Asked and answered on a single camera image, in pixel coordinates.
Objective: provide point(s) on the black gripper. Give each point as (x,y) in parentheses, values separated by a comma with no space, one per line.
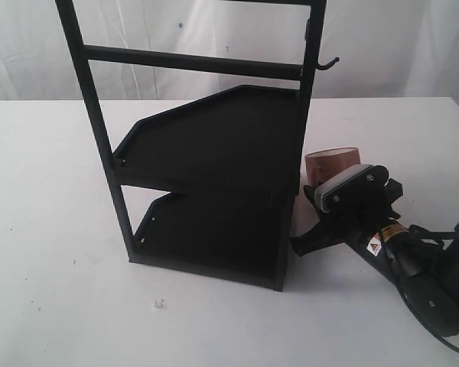
(370,227)

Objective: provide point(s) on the brown plastic cup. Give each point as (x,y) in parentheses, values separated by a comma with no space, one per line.
(323,165)

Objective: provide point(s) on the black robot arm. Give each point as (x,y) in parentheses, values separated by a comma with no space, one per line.
(421,264)

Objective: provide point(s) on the black metal shelf rack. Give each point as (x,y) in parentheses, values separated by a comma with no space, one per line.
(207,187)

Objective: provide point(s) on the white backdrop cloth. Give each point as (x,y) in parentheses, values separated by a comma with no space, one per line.
(383,48)

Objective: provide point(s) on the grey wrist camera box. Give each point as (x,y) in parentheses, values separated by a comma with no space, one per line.
(350,186)

